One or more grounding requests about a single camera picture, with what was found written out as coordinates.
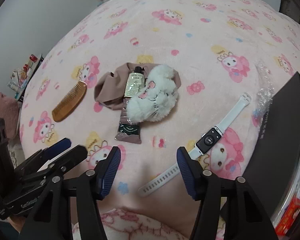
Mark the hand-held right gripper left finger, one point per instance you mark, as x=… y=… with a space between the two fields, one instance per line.
x=110 y=171

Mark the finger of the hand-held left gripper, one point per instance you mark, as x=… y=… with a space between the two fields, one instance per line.
x=60 y=145
x=72 y=153

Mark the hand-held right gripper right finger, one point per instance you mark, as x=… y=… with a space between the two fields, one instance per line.
x=187 y=173

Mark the white smartwatch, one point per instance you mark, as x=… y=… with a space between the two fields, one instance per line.
x=210 y=138

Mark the dark green pink tube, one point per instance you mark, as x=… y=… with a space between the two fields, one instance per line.
x=128 y=130

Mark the white fluffy plush toy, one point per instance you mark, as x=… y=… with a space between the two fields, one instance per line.
x=152 y=100

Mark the black storage box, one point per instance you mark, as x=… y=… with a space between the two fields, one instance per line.
x=272 y=142

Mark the cream label hand cream tube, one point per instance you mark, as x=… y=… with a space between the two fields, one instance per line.
x=134 y=82

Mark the wooden comb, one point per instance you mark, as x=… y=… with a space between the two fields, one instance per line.
x=68 y=102

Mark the white pink patterned fleece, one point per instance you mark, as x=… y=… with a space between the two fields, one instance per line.
x=130 y=225

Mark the pink cushion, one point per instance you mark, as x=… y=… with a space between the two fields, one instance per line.
x=2 y=107

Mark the beige cloth pouch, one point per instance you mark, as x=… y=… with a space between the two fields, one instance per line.
x=110 y=87

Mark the pile of colourful packets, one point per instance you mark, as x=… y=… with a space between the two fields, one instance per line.
x=22 y=76

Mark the clear bubble wrap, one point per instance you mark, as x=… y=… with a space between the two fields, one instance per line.
x=263 y=97

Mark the red packet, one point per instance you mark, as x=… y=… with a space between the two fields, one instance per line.
x=290 y=215

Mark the pink printed blanket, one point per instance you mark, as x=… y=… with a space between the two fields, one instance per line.
x=190 y=42

